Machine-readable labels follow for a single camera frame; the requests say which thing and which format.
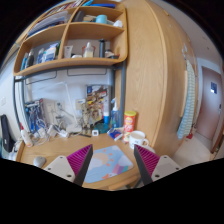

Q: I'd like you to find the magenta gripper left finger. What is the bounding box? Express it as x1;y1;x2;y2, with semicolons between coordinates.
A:
67;144;93;186

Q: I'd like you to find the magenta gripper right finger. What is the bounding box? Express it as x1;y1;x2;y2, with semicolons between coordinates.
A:
134;144;160;185

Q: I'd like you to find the grey computer mouse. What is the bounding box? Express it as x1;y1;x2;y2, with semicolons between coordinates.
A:
33;156;46;168

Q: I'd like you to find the white ceramic mug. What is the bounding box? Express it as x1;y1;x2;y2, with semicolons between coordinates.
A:
129;130;149;149

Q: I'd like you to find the small white cube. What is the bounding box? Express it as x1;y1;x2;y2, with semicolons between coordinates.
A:
92;130;99;136

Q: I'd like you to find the blue white small box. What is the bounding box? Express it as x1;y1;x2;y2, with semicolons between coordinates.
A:
107;128;123;141

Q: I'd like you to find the red yellow chips can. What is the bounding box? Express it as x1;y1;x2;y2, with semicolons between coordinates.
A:
123;111;136;142

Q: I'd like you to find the striped hanging towel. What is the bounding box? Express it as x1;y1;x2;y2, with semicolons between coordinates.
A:
177;61;195;139

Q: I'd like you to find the blue spray bottle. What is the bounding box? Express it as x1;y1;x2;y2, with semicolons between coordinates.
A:
111;97;119;128

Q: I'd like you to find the white red-capped bottle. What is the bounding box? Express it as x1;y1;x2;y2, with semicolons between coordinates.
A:
20;125;33;147

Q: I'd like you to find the colourful picture board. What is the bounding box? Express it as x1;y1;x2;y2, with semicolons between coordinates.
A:
86;84;111;124

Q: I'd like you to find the black monitor edge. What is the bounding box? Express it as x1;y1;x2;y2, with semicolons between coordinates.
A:
0;114;15;152

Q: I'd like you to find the brown room door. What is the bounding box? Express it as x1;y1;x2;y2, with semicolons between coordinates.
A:
197;67;222;140

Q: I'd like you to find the clear bottle on shelf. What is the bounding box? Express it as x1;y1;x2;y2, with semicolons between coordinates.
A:
83;42;94;58

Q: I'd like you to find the tall wooden wardrobe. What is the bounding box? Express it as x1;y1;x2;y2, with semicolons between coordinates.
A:
123;0;197;156

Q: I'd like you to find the white tube on shelf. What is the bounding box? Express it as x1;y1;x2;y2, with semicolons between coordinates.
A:
64;46;73;58

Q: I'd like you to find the black thermos bottle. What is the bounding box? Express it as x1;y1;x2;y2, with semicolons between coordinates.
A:
99;39;105;58

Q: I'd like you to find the light blue cup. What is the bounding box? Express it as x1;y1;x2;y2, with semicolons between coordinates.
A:
96;15;107;24

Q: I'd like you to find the blue package on wall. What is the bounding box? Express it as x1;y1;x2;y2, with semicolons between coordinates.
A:
25;99;46;133

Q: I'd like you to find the wooden wall shelf unit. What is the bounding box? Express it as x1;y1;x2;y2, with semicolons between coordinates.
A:
13;1;128;76

